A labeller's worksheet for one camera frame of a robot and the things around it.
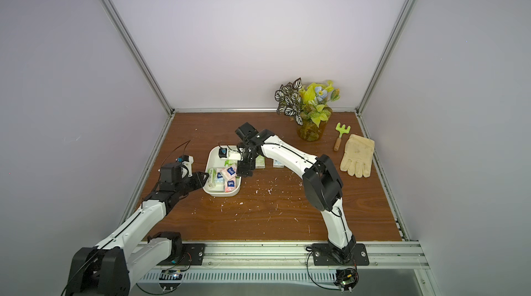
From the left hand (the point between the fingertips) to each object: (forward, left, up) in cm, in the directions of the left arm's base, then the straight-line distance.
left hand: (209, 173), depth 86 cm
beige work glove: (+14, -70, -8) cm, 72 cm away
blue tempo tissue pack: (+1, -4, -4) cm, 5 cm away
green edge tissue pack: (-2, -1, -3) cm, 3 cm away
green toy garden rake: (+30, -65, -7) cm, 72 cm away
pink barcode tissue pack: (-3, -9, -4) cm, 10 cm away
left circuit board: (-35, +9, -10) cm, 37 cm away
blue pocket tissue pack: (+8, -29, -5) cm, 31 cm away
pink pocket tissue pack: (+1, -9, 0) cm, 9 cm away
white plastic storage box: (+10, +2, -6) cm, 12 cm away
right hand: (+6, -13, +4) cm, 15 cm away
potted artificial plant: (+30, -45, +14) cm, 56 cm away
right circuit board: (-35, -54, -9) cm, 65 cm away
